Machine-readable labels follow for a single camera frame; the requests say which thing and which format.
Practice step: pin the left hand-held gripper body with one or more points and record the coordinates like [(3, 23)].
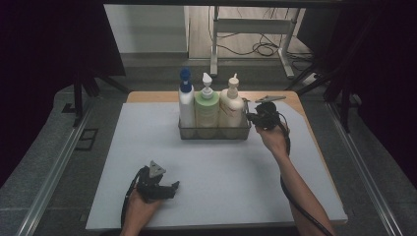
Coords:
[(150, 188)]

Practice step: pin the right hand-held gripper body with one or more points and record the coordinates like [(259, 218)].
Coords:
[(268, 114)]

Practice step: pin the cream ribbed pump bottle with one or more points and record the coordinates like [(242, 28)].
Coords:
[(231, 111)]

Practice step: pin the dark mesh basket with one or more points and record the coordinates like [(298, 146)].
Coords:
[(209, 133)]

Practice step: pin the green bottle with white pump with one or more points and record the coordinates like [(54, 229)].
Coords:
[(206, 111)]

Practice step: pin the white bottle with blue pump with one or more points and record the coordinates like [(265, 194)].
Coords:
[(187, 105)]

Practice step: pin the person's left hand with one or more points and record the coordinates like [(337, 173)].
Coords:
[(139, 211)]

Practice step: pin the person's right hand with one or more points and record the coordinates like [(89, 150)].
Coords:
[(273, 141)]

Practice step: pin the pale blue table mat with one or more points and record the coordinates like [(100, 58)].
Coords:
[(213, 170)]

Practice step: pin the white power strip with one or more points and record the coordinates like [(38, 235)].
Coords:
[(309, 79)]

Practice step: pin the wooden table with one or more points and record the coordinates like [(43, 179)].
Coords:
[(147, 96)]

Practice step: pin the black tripod stand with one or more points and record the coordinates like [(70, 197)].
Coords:
[(78, 98)]

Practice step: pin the dark curtain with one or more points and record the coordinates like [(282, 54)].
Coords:
[(39, 65), (387, 82)]

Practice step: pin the white partition panel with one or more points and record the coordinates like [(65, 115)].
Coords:
[(147, 29)]

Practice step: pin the black frame stand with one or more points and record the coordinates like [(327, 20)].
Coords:
[(344, 111)]

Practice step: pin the large black floor bracket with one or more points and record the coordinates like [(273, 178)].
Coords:
[(86, 139)]

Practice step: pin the white desk frame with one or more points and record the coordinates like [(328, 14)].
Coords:
[(249, 25)]

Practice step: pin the metal floor rail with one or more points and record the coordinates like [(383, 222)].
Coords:
[(364, 170), (55, 170)]

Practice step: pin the small black floor bracket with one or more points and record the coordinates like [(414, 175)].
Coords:
[(69, 108)]

